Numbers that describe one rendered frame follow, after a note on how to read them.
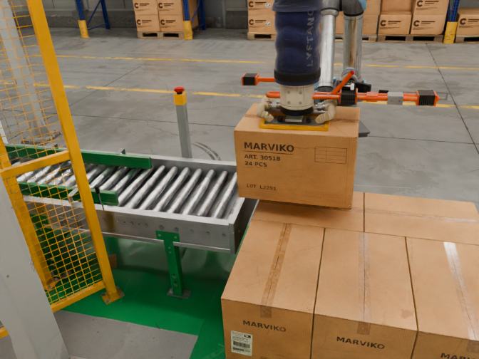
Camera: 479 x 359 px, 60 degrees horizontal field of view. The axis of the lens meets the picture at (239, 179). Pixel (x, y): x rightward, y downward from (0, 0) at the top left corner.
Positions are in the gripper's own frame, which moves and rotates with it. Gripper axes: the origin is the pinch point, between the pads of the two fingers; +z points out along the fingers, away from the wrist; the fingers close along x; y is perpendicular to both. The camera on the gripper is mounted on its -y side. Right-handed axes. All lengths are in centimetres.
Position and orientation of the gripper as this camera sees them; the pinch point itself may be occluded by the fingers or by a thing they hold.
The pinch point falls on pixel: (351, 96)
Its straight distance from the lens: 212.2
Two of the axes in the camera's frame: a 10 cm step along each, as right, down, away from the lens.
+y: -9.7, -0.9, 2.4
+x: -0.4, -8.6, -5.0
